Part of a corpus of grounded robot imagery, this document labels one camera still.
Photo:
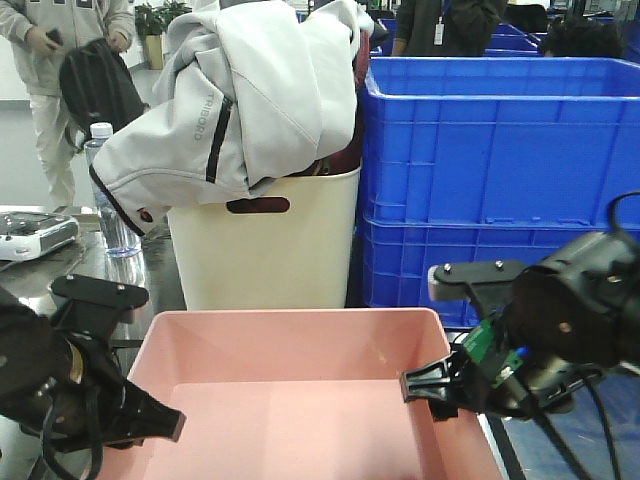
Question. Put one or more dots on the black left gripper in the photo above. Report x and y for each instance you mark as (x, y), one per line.
(67, 389)

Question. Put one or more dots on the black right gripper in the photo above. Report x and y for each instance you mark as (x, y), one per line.
(545, 383)

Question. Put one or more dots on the pink plastic bin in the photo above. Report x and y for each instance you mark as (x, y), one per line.
(298, 394)

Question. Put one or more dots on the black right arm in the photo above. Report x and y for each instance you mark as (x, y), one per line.
(544, 330)

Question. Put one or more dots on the green circuit board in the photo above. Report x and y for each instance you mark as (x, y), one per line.
(488, 348)

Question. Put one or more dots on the cream plastic laundry basket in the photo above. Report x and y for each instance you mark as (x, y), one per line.
(298, 258)

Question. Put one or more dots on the white handheld controller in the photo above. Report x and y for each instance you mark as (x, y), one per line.
(30, 235)

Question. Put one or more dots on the dark red garment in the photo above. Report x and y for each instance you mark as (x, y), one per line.
(340, 69)

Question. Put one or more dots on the upper blue plastic crate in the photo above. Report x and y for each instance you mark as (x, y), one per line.
(498, 139)

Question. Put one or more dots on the black backpack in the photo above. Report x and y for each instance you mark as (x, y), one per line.
(97, 86)

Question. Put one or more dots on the light grey jacket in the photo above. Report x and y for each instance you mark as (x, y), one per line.
(237, 107)

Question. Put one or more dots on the person in dark jacket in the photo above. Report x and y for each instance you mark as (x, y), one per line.
(456, 28)

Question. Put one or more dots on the seated person dark hair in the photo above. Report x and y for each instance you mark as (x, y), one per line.
(581, 37)

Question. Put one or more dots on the green potted plant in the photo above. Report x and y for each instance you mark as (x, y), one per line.
(151, 22)

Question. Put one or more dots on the person in beige clothes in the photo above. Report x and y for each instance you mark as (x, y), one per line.
(41, 33)

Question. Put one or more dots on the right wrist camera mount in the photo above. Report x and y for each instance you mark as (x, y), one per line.
(486, 285)

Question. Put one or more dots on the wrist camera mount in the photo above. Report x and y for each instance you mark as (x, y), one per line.
(486, 285)
(93, 307)

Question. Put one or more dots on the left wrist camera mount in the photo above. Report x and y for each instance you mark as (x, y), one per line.
(93, 307)

